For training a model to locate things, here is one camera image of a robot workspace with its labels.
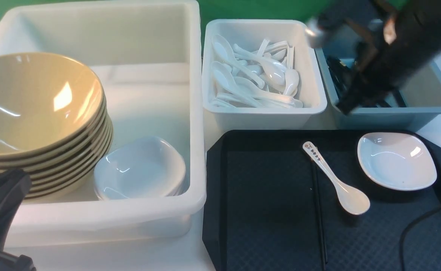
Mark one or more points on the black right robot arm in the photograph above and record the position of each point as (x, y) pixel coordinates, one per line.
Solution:
(395, 44)

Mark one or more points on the grey chopstick bin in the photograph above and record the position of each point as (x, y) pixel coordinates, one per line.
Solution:
(421, 93)

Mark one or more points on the stack of tan bowls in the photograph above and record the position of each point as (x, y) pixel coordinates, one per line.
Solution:
(64, 172)

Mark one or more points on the pile of white spoons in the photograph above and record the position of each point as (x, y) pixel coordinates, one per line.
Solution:
(264, 78)

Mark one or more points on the black chopstick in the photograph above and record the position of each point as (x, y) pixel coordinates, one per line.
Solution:
(318, 212)

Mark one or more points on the bundle of black chopsticks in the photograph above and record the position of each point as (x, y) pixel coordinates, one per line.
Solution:
(340, 71)

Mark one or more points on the tan noodle bowl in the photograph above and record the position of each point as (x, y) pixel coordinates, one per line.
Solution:
(45, 99)

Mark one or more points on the large white plastic tub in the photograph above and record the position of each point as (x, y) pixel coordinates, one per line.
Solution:
(147, 54)

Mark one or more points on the stacked white dishes in tub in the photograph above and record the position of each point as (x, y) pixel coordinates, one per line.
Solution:
(145, 168)

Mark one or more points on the white spoon bin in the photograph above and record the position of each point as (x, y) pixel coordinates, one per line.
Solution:
(249, 34)

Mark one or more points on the black serving tray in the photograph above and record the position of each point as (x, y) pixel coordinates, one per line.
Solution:
(260, 212)

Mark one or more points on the white dish tray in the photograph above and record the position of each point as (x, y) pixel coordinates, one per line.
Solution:
(397, 161)

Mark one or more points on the white ceramic soup spoon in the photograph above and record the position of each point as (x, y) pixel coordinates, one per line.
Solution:
(353, 200)

